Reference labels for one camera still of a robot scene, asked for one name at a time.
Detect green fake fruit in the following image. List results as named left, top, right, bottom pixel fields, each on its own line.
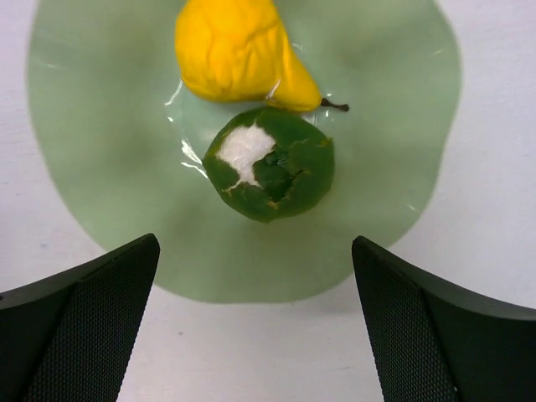
left=202, top=107, right=335, bottom=223

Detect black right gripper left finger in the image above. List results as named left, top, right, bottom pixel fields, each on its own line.
left=1, top=234, right=160, bottom=401

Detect green wavy fruit bowl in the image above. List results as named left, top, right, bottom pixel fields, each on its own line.
left=28, top=1, right=461, bottom=303

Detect yellow fake pear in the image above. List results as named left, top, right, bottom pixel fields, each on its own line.
left=174, top=1, right=335, bottom=112

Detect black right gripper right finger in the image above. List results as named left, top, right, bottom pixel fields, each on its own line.
left=352, top=236, right=535, bottom=402

